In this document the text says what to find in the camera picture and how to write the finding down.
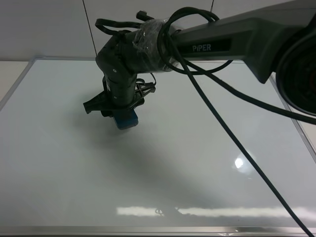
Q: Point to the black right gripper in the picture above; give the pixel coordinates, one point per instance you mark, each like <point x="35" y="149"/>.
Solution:
<point x="127" y="93"/>

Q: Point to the blue board eraser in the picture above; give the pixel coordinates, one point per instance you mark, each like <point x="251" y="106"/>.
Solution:
<point x="125" y="119"/>

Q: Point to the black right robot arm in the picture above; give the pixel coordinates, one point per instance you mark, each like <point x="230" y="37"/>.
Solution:
<point x="278" y="39"/>

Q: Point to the white aluminium-framed whiteboard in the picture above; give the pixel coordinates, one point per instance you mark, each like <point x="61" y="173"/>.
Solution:
<point x="64" y="172"/>

